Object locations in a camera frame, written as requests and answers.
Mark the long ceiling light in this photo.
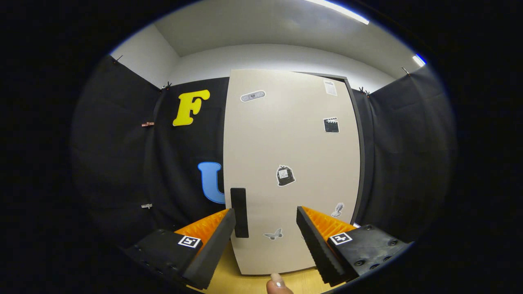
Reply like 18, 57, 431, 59
304, 0, 370, 25

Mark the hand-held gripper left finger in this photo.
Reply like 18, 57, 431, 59
123, 208, 237, 290

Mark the black backdrop cloth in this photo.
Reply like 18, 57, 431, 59
69, 55, 456, 249

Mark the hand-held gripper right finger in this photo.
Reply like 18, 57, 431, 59
296, 206, 413, 286

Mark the dark grey shoe cabinet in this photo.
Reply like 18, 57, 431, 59
293, 71, 367, 226

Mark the black door handle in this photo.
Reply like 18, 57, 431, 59
230, 187, 250, 239

